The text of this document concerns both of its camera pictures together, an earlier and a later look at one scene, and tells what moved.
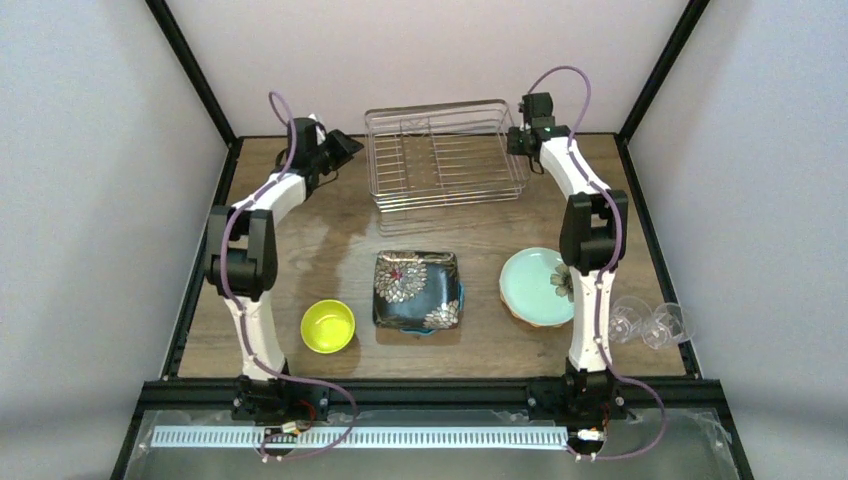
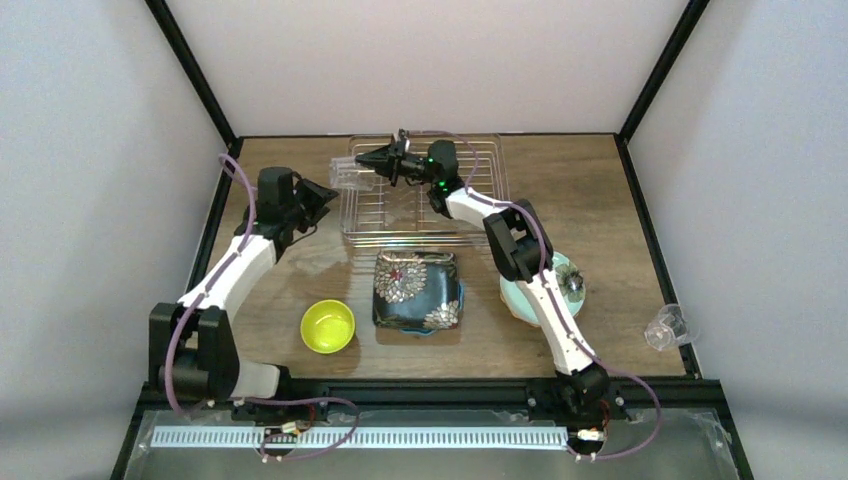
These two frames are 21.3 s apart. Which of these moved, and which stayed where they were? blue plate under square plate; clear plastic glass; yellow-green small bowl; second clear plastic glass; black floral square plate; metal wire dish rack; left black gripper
Moved: metal wire dish rack; left black gripper; clear plastic glass
Stayed: second clear plastic glass; blue plate under square plate; yellow-green small bowl; black floral square plate
